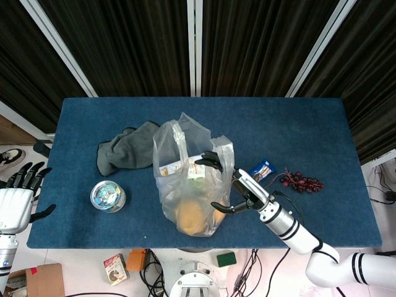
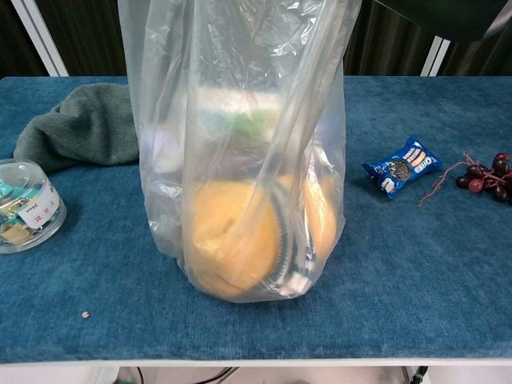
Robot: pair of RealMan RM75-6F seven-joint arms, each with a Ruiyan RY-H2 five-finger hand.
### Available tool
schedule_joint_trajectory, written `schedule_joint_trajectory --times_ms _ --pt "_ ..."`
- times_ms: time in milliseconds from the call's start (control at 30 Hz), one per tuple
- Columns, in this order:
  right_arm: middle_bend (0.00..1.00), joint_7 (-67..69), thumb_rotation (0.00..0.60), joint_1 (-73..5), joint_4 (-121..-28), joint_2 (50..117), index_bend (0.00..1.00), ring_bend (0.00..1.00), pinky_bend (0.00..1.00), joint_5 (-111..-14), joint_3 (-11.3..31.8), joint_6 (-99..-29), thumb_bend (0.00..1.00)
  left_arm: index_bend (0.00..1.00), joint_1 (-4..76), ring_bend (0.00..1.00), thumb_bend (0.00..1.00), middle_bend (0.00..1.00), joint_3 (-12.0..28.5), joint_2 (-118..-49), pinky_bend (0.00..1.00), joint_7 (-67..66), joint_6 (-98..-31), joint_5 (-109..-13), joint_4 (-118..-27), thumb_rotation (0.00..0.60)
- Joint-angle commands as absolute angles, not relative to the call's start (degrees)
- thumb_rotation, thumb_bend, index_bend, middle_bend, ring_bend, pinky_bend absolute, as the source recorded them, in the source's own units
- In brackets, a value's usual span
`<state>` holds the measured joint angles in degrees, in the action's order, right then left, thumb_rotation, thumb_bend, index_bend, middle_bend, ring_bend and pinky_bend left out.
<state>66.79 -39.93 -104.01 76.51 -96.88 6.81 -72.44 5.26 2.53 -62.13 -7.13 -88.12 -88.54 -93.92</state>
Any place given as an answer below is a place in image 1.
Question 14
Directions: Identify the dark brown curtain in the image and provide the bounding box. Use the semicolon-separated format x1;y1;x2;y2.
0;0;90;134
37;0;191;98
293;0;396;165
200;0;342;98

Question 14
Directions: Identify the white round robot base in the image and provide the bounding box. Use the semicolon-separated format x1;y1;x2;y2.
168;248;219;297

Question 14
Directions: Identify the green sponge block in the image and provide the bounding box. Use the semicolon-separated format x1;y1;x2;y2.
216;251;238;269

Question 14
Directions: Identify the blue cookie packet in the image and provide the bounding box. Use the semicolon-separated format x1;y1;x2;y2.
249;158;276;181

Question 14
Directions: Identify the dark red grape bunch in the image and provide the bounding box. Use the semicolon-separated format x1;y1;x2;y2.
262;167;325;194

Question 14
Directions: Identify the brown cardboard box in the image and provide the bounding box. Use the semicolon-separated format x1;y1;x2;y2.
0;263;66;297

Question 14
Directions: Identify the brown board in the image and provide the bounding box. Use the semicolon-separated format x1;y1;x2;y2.
0;114;38;146

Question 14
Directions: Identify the white frame post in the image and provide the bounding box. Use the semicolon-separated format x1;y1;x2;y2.
19;0;99;98
359;147;396;170
0;100;57;142
186;0;204;97
284;0;359;98

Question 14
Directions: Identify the orange box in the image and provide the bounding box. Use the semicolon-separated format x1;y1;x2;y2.
126;248;149;273

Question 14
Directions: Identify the black floor cable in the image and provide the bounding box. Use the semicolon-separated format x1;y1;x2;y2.
231;248;292;297
139;248;170;297

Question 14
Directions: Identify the grey cloth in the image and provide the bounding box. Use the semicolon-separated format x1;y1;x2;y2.
97;120;162;178

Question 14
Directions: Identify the orange round item in bag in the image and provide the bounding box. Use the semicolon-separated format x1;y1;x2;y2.
175;199;226;236

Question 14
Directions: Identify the printed white box in bag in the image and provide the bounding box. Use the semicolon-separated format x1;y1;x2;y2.
158;155;207;181

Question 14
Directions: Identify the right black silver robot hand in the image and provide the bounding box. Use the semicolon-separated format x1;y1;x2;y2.
194;150;277;215

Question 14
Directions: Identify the red printed snack box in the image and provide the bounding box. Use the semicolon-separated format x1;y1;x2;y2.
103;253;131;286

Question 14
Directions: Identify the black round foot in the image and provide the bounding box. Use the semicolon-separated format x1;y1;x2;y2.
33;140;52;159

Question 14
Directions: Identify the white black sneaker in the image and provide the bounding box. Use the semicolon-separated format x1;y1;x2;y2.
0;147;26;174

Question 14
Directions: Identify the clear plastic bag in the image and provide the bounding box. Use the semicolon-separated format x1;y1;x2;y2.
152;111;235;238

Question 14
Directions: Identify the green item in bag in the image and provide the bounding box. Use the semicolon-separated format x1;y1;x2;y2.
187;178;205;193

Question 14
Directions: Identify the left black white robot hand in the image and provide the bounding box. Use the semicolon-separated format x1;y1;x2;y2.
0;161;57;235

